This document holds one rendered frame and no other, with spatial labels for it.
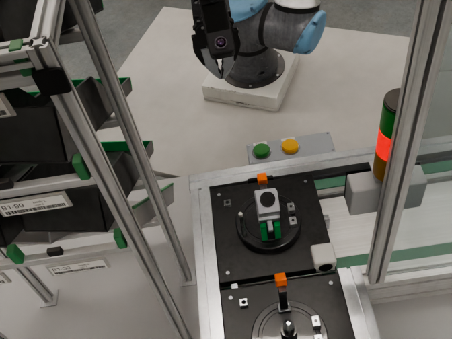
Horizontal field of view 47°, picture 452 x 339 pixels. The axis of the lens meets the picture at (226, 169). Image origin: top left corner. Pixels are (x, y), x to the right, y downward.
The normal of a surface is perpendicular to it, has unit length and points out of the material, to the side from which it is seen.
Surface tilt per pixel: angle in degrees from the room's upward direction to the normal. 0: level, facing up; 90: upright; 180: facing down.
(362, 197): 90
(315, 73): 0
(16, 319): 0
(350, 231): 0
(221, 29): 32
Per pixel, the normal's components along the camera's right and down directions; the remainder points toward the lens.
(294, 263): -0.12, -0.61
